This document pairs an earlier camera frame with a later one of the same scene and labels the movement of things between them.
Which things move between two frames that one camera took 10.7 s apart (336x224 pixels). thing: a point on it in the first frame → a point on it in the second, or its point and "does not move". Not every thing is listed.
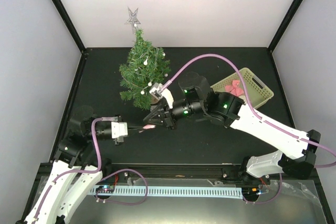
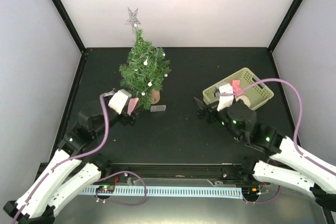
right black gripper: (169, 120) → (211, 110)
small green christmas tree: (146, 66) does not move
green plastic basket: (259, 92) does not move
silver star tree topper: (133, 19) does not move
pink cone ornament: (149, 126) → (133, 103)
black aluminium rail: (134, 174) does not move
